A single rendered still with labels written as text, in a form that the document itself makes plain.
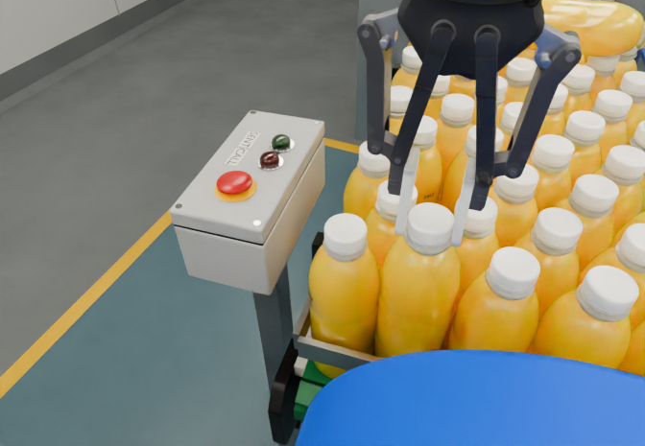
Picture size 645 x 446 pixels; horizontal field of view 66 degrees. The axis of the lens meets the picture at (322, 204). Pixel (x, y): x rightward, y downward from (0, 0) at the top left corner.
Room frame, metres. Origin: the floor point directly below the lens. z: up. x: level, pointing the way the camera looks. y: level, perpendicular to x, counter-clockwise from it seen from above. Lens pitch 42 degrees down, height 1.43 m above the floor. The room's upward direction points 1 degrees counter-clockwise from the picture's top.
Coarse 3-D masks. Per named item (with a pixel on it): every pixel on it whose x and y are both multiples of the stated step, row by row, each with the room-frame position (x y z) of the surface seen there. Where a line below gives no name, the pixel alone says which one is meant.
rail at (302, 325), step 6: (306, 300) 0.34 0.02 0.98; (306, 306) 0.33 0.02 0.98; (306, 312) 0.33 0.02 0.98; (300, 318) 0.32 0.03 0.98; (306, 318) 0.32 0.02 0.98; (300, 324) 0.31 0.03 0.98; (306, 324) 0.32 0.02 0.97; (294, 330) 0.30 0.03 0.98; (300, 330) 0.30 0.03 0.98; (306, 330) 0.32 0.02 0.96; (294, 336) 0.30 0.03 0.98; (294, 342) 0.30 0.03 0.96
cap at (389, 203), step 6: (384, 186) 0.38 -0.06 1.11; (414, 186) 0.38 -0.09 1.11; (378, 192) 0.37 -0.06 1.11; (384, 192) 0.37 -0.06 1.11; (414, 192) 0.37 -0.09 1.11; (378, 198) 0.37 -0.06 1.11; (384, 198) 0.36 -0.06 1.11; (390, 198) 0.36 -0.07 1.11; (396, 198) 0.36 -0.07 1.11; (414, 198) 0.36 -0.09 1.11; (378, 204) 0.37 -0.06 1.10; (384, 204) 0.36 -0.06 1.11; (390, 204) 0.35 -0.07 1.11; (396, 204) 0.35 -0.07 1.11; (414, 204) 0.36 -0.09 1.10; (384, 210) 0.36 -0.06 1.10; (390, 210) 0.35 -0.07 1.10; (396, 210) 0.35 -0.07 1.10; (396, 216) 0.35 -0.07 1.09
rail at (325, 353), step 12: (300, 336) 0.30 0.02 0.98; (300, 348) 0.29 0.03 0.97; (312, 348) 0.28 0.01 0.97; (324, 348) 0.28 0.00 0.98; (336, 348) 0.28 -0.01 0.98; (312, 360) 0.28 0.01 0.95; (324, 360) 0.28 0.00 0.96; (336, 360) 0.28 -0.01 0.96; (348, 360) 0.27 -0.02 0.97; (360, 360) 0.27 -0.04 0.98; (372, 360) 0.27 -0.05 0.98
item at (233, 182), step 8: (224, 176) 0.40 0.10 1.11; (232, 176) 0.40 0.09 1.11; (240, 176) 0.40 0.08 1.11; (248, 176) 0.40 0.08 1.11; (224, 184) 0.39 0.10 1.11; (232, 184) 0.39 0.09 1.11; (240, 184) 0.38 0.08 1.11; (248, 184) 0.39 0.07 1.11; (224, 192) 0.38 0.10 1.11; (232, 192) 0.38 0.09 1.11; (240, 192) 0.38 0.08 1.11
